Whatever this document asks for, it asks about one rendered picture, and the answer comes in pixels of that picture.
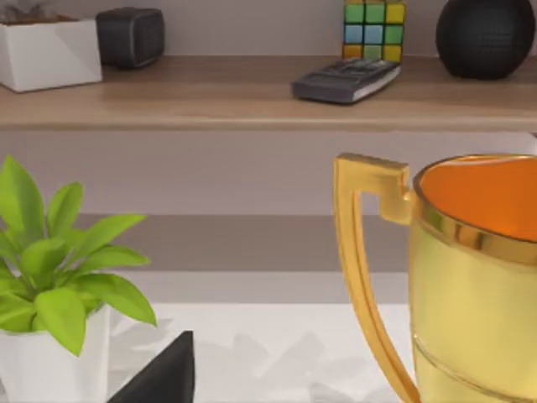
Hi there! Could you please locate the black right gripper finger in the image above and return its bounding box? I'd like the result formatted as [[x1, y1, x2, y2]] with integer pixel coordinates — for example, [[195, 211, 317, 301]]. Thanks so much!
[[107, 330, 196, 403]]

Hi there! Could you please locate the green plant in white pot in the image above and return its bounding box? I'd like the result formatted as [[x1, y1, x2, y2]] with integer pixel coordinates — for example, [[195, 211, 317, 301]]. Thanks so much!
[[0, 154, 159, 403]]

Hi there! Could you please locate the wooden shelf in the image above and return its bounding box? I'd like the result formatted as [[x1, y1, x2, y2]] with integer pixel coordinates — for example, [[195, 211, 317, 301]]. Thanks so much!
[[0, 54, 537, 132]]

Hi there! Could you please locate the gold trophy cup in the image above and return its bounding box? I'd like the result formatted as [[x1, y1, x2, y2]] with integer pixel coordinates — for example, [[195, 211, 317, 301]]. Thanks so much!
[[331, 152, 537, 403]]

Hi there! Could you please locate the black box speaker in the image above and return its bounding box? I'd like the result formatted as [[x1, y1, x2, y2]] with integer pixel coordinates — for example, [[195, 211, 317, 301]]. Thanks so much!
[[95, 7, 165, 71]]

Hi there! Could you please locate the white square planter with soil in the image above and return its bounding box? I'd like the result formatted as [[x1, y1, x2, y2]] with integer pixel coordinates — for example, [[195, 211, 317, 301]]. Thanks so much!
[[0, 11, 104, 94]]

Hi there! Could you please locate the dark grey calculator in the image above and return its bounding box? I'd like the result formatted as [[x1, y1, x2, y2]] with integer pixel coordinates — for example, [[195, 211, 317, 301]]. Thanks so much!
[[290, 57, 403, 105]]

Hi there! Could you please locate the colourful puzzle cube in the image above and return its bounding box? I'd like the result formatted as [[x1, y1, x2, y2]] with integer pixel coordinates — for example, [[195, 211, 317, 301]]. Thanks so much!
[[341, 0, 408, 62]]

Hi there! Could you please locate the black round speaker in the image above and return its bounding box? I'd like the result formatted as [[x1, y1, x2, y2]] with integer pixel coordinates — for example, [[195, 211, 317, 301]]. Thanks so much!
[[435, 0, 534, 81]]

